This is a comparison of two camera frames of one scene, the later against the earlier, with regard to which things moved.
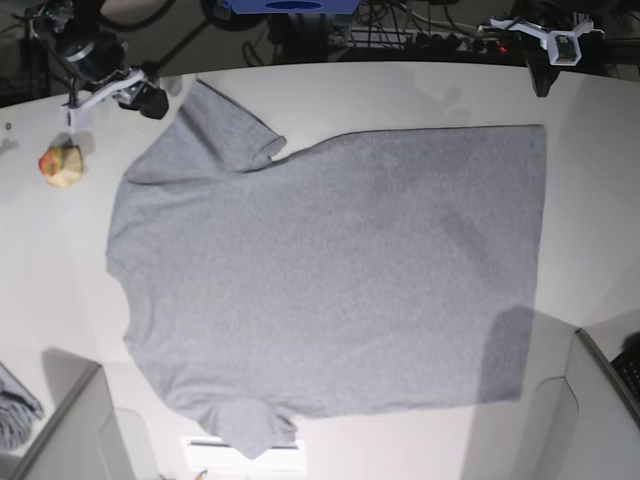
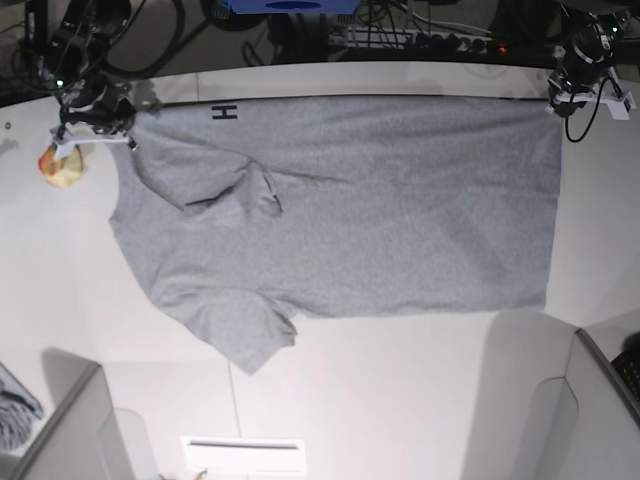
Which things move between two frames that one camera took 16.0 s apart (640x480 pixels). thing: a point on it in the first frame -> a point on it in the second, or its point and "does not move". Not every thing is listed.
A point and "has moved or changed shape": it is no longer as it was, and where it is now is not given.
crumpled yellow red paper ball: [61, 164] does not move
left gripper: [147, 99] -> [99, 102]
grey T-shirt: [371, 272] has moved or changed shape
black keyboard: [627, 365] does not move
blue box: [307, 7] does not move
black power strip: [427, 44] does not move
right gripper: [542, 72] -> [559, 84]
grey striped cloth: [18, 411] does not move
